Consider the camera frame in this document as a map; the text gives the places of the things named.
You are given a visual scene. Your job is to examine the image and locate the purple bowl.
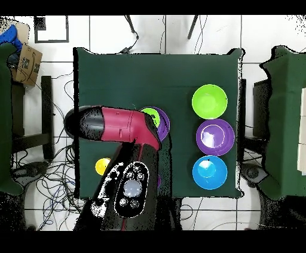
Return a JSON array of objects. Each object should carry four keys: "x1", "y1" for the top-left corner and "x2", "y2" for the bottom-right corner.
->
[
  {"x1": 195, "y1": 118, "x2": 235, "y2": 157},
  {"x1": 152, "y1": 106, "x2": 171, "y2": 143}
]

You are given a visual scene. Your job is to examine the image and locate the small green bowl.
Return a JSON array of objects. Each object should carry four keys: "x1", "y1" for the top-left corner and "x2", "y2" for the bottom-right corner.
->
[{"x1": 139, "y1": 107, "x2": 161, "y2": 129}]

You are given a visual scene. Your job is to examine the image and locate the dark green tablecloth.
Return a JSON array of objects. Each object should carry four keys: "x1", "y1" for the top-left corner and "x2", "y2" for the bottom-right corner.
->
[{"x1": 72, "y1": 47, "x2": 245, "y2": 199}]

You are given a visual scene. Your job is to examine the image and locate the large green bowl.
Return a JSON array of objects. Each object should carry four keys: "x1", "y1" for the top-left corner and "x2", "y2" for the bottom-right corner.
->
[{"x1": 191, "y1": 84, "x2": 228, "y2": 120}]

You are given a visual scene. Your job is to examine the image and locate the yellow cup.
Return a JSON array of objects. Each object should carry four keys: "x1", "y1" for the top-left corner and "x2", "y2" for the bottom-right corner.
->
[{"x1": 94, "y1": 157, "x2": 112, "y2": 177}]

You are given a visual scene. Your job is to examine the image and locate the large blue bowl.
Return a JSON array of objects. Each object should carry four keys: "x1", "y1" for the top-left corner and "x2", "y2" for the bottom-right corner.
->
[{"x1": 192, "y1": 155, "x2": 228, "y2": 191}]

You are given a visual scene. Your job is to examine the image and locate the black tripod leg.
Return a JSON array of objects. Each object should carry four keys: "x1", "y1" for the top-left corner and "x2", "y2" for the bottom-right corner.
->
[
  {"x1": 186, "y1": 15, "x2": 200, "y2": 40},
  {"x1": 124, "y1": 15, "x2": 140, "y2": 40}
]

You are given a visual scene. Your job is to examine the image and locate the green-covered side table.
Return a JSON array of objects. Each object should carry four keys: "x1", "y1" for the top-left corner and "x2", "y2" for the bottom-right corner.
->
[
  {"x1": 259, "y1": 45, "x2": 306, "y2": 200},
  {"x1": 0, "y1": 42, "x2": 25, "y2": 196}
]

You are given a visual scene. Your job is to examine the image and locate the brown cardboard box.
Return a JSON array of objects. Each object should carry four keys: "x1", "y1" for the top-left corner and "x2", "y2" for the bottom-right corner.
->
[{"x1": 10, "y1": 44, "x2": 43, "y2": 87}]

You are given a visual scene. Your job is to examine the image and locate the white foam blocks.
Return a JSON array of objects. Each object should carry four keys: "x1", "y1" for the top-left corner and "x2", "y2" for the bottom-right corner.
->
[{"x1": 296, "y1": 87, "x2": 306, "y2": 176}]

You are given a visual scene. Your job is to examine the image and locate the blue fabric bag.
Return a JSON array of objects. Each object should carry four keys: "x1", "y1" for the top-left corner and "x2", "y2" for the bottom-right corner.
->
[{"x1": 0, "y1": 24, "x2": 23, "y2": 53}]

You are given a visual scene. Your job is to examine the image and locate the tangle of floor cables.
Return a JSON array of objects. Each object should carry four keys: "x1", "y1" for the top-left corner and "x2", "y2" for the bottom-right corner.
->
[{"x1": 11, "y1": 71, "x2": 91, "y2": 231}]

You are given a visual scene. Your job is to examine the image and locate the grey pedestal foot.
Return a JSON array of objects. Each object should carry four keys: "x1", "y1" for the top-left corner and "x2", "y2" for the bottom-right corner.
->
[
  {"x1": 11, "y1": 161, "x2": 50, "y2": 182},
  {"x1": 241, "y1": 163, "x2": 268, "y2": 188}
]

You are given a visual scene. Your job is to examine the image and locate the black square floor frame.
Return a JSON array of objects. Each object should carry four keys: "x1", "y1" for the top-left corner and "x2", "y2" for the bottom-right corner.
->
[{"x1": 33, "y1": 16, "x2": 70, "y2": 44}]

